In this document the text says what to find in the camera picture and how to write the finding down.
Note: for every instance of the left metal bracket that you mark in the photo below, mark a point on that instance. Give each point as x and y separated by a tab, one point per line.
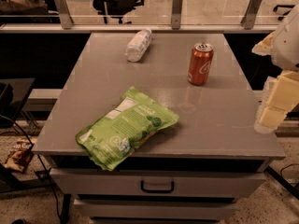
64	15

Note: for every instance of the black side table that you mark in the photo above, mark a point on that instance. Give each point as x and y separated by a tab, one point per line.
14	93

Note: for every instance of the middle metal bracket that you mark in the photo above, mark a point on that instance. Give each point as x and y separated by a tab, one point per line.
176	14

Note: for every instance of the green rice chip bag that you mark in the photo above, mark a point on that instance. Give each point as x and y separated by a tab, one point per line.
123	130

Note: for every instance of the black drawer handle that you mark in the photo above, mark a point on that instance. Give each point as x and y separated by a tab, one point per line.
157	188

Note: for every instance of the metal bracket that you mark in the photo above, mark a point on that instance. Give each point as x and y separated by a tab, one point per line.
64	15
249	18
176	14

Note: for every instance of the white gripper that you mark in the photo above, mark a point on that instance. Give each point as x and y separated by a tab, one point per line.
288	44

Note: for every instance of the crumpled brown snack wrapper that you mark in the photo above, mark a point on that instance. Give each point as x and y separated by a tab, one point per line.
19	156

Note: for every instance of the right metal bracket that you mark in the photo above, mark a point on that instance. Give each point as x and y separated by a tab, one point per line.
249	18

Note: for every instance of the grey drawer cabinet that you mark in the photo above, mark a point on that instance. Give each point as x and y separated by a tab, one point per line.
213	153

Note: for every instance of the clear plastic water bottle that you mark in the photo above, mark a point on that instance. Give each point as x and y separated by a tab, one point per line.
138	45

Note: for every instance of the red coke can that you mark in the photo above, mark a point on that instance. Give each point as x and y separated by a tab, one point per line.
200	62

